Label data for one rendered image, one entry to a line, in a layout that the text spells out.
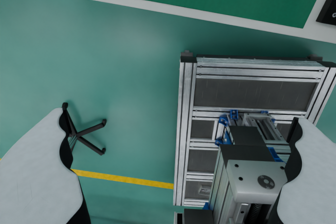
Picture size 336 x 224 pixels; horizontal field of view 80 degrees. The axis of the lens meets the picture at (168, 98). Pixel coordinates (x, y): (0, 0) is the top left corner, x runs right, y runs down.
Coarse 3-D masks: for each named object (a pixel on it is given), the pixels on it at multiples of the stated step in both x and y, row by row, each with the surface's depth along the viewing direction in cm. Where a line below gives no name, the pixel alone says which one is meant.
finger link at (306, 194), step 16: (304, 128) 10; (304, 144) 9; (320, 144) 9; (288, 160) 9; (304, 160) 8; (320, 160) 8; (288, 176) 9; (304, 176) 7; (320, 176) 7; (288, 192) 7; (304, 192) 7; (320, 192) 7; (272, 208) 7; (288, 208) 6; (304, 208) 6; (320, 208) 6
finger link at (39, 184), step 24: (48, 120) 10; (24, 144) 8; (48, 144) 8; (0, 168) 7; (24, 168) 7; (48, 168) 7; (0, 192) 6; (24, 192) 6; (48, 192) 6; (72, 192) 6; (0, 216) 6; (24, 216) 6; (48, 216) 6; (72, 216) 6
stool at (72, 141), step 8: (64, 104) 147; (104, 120) 153; (72, 128) 154; (88, 128) 154; (96, 128) 153; (72, 136) 155; (80, 136) 160; (72, 144) 150; (88, 144) 162; (96, 152) 166; (104, 152) 171
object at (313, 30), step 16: (96, 0) 47; (112, 0) 47; (128, 0) 46; (144, 0) 46; (320, 0) 45; (192, 16) 47; (208, 16) 47; (224, 16) 47; (288, 32) 48; (304, 32) 48; (320, 32) 48
